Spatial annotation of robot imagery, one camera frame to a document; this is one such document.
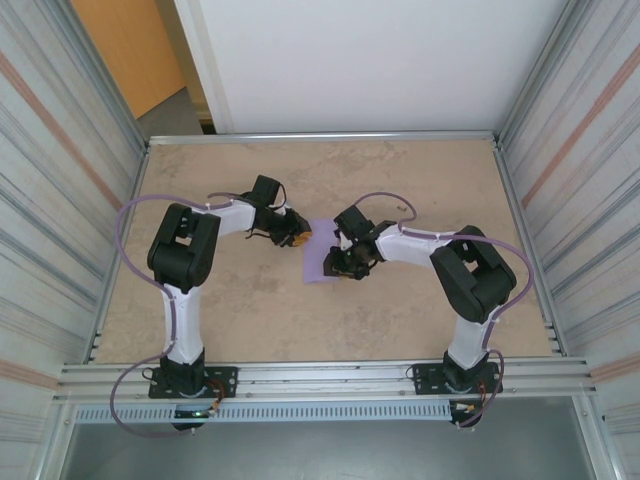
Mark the wide aluminium mounting rail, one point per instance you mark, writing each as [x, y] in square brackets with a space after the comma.
[320, 380]

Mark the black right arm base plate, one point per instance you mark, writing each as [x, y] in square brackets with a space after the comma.
[425, 377]

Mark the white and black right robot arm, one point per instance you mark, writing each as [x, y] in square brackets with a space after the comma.
[467, 340]

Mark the small circuit board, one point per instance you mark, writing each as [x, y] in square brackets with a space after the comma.
[465, 408]
[195, 413]

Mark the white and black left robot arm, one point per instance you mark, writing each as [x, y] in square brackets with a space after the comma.
[187, 330]

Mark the aluminium table edge rail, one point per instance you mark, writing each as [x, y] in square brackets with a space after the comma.
[320, 136]
[139, 175]
[506, 175]

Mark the purple paper sheet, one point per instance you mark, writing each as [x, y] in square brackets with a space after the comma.
[315, 250]

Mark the translucent corrugated side panel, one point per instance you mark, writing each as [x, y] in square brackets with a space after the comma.
[600, 200]
[40, 200]

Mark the white door frame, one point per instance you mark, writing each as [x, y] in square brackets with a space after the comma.
[205, 65]

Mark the orange wooden door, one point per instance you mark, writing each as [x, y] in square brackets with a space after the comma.
[130, 50]

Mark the grey metal sheet shelf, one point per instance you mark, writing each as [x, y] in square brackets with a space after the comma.
[320, 450]

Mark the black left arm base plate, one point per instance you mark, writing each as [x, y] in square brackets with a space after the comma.
[225, 382]

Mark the aluminium upright frame post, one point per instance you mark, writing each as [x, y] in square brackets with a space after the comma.
[542, 75]
[100, 75]

